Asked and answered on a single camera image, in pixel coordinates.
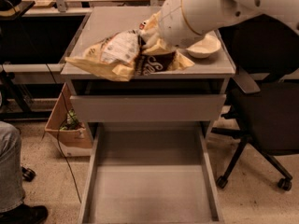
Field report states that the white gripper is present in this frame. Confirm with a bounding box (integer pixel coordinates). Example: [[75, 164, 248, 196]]
[[158, 0, 203, 48]]

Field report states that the brown chip bag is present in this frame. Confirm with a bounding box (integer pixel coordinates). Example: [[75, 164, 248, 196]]
[[65, 12, 194, 81]]

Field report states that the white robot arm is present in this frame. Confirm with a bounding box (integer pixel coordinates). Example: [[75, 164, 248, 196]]
[[158, 0, 299, 48]]

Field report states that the closed top drawer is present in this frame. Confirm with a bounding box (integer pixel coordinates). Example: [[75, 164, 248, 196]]
[[70, 94, 226, 123]]

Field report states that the grey drawer cabinet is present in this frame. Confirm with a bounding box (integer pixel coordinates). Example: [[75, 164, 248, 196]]
[[59, 6, 236, 224]]

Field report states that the open middle drawer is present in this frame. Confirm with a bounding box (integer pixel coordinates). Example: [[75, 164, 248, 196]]
[[78, 125, 225, 224]]

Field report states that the red soda can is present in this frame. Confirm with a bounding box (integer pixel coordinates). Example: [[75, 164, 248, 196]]
[[139, 20, 150, 30]]

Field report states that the white paper bowl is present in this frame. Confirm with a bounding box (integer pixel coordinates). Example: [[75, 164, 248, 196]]
[[187, 35, 221, 59]]

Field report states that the black office chair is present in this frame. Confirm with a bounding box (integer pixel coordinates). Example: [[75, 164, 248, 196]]
[[212, 15, 299, 191]]

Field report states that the green item in box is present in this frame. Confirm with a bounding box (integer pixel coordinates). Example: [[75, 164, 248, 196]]
[[60, 109, 80, 131]]

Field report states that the cardboard box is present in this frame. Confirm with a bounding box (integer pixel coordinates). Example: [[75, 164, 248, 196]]
[[45, 83, 93, 157]]

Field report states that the person leg in jeans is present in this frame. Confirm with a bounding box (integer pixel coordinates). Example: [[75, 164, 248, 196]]
[[0, 121, 25, 213]]

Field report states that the black shoe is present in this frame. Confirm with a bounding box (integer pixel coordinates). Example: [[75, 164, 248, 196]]
[[0, 204, 48, 224]]

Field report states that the black cable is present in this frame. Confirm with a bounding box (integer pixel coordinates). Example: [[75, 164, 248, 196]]
[[3, 0, 82, 204]]

